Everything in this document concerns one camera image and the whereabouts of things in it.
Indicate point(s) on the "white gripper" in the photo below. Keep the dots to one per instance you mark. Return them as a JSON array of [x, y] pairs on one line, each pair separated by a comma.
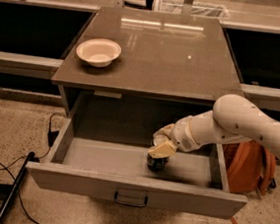
[[181, 134]]

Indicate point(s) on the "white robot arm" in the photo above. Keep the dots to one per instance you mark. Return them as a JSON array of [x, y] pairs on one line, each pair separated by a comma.
[[233, 119]]

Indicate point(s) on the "black power adapter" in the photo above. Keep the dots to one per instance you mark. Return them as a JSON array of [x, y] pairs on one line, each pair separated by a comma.
[[51, 136]]

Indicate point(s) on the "white paper bowl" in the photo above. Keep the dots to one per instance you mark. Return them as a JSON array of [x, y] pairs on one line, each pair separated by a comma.
[[98, 52]]

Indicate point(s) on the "black metal drawer handle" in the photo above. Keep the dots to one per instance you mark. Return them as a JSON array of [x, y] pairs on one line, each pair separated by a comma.
[[127, 200]]

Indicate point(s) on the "orange backpack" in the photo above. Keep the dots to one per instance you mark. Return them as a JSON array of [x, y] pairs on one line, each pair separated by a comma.
[[249, 167]]

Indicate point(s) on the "grey cabinet with counter top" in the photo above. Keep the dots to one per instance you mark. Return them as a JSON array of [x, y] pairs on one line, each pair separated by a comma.
[[165, 57]]

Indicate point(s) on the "open grey top drawer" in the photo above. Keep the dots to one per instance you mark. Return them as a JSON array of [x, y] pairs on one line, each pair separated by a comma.
[[102, 148]]

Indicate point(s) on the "black pole on floor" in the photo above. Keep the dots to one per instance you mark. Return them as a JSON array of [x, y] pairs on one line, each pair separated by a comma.
[[14, 188]]

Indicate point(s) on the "blue pepsi can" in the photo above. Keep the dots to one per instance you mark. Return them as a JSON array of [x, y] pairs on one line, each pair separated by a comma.
[[156, 164]]

